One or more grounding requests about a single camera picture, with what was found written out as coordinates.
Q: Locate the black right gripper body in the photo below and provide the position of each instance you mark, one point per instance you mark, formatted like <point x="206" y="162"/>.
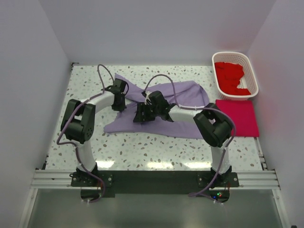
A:
<point x="143" y="113"/>

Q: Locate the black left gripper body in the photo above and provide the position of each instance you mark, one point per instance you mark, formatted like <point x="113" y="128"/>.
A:
<point x="118" y="105"/>

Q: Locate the purple t shirt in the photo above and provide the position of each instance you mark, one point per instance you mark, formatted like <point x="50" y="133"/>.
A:
<point x="187" y="93"/>

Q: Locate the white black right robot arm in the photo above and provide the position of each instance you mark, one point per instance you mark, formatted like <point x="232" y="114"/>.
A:
<point x="214" y="126"/>

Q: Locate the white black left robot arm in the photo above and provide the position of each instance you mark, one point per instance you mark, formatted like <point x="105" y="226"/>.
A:
<point x="78" y="123"/>

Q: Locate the red t shirt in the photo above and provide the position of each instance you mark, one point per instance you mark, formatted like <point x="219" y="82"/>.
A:
<point x="229" y="76"/>

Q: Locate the white perforated plastic basket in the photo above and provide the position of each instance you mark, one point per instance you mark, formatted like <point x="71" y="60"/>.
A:
<point x="248" y="81"/>

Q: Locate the folded pink t shirt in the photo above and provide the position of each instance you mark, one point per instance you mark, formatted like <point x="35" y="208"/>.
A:
<point x="243" y="115"/>

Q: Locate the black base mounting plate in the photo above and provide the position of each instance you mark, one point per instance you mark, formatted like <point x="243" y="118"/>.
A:
<point x="110" y="183"/>

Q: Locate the aluminium right side rail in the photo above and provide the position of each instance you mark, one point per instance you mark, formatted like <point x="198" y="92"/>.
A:
<point x="260" y="154"/>

